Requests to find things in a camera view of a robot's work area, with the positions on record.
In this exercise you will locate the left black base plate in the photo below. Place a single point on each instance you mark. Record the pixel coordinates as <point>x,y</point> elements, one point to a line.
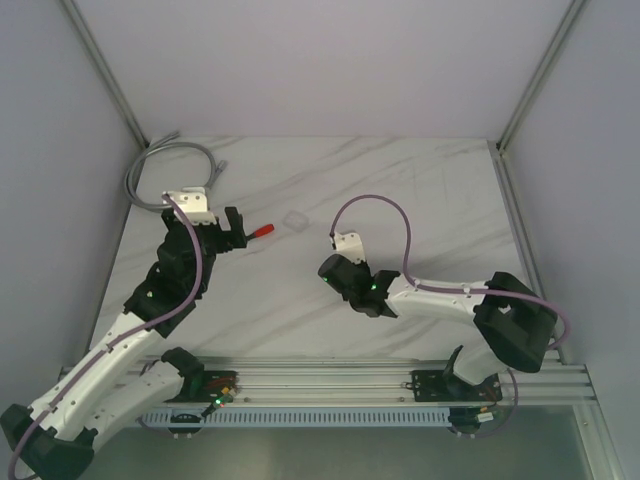
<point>210,382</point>

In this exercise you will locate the clear plastic fuse box cover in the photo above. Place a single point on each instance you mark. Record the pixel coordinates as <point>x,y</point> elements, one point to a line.
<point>296,221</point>

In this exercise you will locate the aluminium front rail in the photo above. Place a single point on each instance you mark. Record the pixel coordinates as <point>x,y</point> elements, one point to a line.
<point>362,382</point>

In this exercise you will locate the right aluminium frame post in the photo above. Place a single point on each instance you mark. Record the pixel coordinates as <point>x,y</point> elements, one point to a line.
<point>542,72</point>

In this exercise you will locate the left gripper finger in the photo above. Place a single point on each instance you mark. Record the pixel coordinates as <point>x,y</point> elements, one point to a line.
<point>237,239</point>
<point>235,219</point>

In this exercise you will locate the aluminium frame post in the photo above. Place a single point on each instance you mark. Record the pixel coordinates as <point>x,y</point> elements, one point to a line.
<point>542,72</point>
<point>102,68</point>

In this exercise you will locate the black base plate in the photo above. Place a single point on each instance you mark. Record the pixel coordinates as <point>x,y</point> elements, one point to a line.
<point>438,386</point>
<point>210,382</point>

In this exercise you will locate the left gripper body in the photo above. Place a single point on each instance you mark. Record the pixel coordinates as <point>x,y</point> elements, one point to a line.
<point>220,235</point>

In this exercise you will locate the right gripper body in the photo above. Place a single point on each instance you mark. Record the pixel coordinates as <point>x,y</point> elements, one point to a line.
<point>353,302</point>

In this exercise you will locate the grey slotted cable duct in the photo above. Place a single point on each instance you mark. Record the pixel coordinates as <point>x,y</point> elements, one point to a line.
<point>303,417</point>

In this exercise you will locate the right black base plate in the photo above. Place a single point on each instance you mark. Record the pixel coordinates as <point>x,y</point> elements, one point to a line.
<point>438,386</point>

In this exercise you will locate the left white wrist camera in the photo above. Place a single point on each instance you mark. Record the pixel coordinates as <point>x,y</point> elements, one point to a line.
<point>190,205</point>

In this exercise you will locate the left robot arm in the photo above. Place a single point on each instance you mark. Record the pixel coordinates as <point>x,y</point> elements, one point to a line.
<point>58,434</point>

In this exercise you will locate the red handled screwdriver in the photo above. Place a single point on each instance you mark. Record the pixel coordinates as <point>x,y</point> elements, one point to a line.
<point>261,232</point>

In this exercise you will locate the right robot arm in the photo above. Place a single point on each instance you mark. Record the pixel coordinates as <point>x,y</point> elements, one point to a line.
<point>514,329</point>

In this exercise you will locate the left aluminium frame post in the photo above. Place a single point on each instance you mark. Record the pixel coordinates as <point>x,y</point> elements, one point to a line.
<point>102,68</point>

